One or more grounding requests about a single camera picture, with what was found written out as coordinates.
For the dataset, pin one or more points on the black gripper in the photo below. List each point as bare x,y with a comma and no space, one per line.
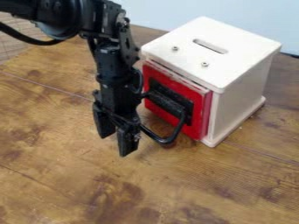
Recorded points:
115,115

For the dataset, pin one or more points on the black metal drawer handle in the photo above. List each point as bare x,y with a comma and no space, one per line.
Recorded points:
173,108

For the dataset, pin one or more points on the red drawer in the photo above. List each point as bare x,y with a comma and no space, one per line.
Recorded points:
161,78

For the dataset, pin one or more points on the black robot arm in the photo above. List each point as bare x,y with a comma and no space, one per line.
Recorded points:
100,22

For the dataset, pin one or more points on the left screw on box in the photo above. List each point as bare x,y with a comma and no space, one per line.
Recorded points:
175,48

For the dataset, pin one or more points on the screw on box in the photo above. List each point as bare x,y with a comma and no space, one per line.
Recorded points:
175,48
205,64

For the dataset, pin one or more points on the right screw on box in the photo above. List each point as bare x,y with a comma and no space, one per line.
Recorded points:
205,64

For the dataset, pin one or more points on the white wooden box cabinet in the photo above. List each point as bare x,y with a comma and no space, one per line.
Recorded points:
239,56

